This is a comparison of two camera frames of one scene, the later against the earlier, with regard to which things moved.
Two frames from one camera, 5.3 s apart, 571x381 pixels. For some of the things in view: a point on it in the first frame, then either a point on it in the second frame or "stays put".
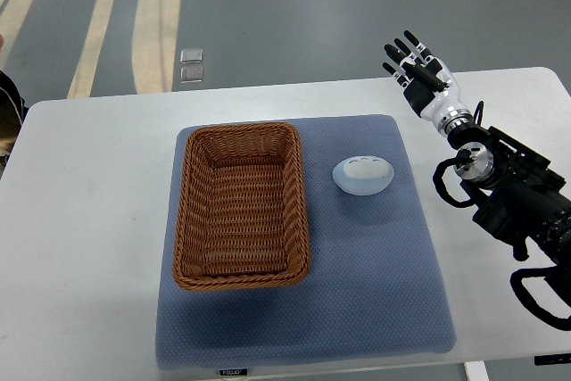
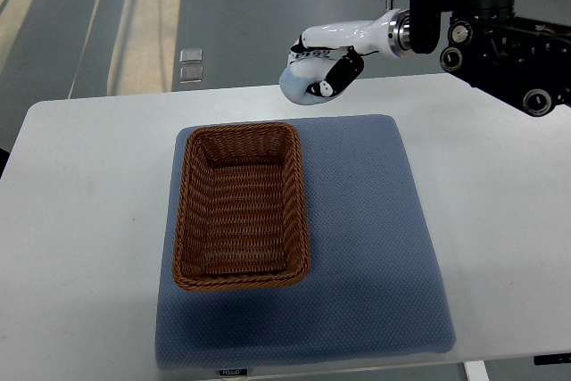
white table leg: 476,371 stays put
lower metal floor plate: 192,74 stays put
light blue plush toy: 363,175 -> 302,72
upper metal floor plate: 191,56 stays put
